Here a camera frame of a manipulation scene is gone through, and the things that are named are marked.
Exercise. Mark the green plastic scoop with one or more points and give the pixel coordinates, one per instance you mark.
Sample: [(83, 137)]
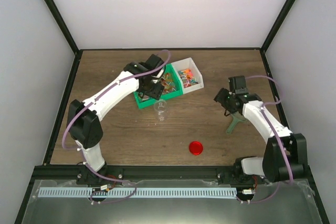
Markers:
[(236, 118)]

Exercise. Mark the light blue slotted rail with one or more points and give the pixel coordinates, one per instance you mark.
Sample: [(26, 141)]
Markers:
[(78, 192)]

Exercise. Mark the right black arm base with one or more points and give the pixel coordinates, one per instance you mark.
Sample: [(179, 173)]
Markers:
[(236, 175)]

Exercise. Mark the black aluminium front beam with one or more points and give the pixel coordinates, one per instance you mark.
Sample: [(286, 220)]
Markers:
[(132, 172)]

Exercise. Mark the green double candy bin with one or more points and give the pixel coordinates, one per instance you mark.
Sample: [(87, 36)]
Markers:
[(167, 87)]

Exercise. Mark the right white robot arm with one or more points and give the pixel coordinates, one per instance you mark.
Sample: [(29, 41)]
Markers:
[(285, 157)]

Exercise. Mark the clear plastic jar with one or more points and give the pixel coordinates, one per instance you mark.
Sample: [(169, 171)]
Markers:
[(161, 110)]

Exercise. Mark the red jar lid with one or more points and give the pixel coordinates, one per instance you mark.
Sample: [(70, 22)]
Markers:
[(195, 147)]

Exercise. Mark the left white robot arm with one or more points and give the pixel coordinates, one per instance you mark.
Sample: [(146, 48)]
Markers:
[(84, 117)]

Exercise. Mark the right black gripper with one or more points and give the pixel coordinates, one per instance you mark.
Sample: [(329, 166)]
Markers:
[(220, 97)]

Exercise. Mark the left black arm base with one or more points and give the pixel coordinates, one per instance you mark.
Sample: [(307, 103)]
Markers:
[(87, 177)]

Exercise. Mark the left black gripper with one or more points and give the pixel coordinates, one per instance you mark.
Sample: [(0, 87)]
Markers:
[(155, 93)]

